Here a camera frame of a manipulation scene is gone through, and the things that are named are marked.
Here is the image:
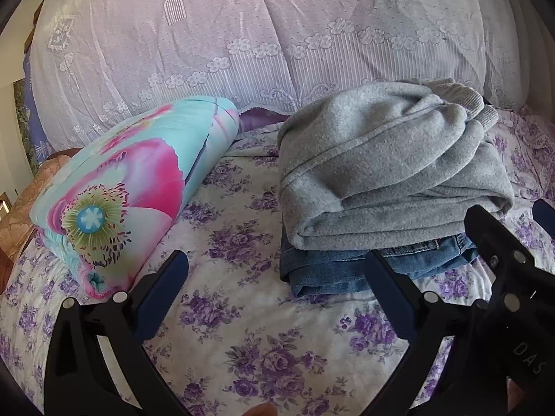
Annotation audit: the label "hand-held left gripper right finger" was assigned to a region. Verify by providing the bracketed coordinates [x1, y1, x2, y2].
[365, 251, 497, 416]

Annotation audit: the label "purple cloth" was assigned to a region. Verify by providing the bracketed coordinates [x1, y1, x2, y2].
[238, 110, 290, 134]

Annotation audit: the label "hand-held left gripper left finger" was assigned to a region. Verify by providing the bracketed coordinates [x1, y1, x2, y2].
[43, 250, 190, 416]

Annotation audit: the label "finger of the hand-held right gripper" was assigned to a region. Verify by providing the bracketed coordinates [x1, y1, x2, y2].
[531, 198, 555, 227]
[464, 205, 555, 317]

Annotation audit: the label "wooden headboard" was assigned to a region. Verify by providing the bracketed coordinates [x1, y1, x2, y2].
[0, 147, 85, 289]

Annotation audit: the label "person's left hand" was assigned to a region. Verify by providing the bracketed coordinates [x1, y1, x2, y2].
[240, 403, 278, 416]

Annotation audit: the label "pink and teal floral quilt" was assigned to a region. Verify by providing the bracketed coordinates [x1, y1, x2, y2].
[29, 95, 241, 300]

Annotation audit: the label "purple floral bedsheet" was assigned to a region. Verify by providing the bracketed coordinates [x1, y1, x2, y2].
[0, 104, 555, 416]

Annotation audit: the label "grey sweatshirt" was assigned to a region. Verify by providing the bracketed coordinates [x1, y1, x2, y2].
[276, 77, 516, 252]

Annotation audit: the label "white lace-covered pillows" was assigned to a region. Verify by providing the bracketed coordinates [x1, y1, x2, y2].
[29, 0, 536, 153]

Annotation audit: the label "landscape wall poster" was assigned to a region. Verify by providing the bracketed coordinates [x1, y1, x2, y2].
[12, 76, 42, 176]

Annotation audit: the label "blue jeans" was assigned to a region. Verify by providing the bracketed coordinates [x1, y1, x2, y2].
[279, 231, 482, 297]

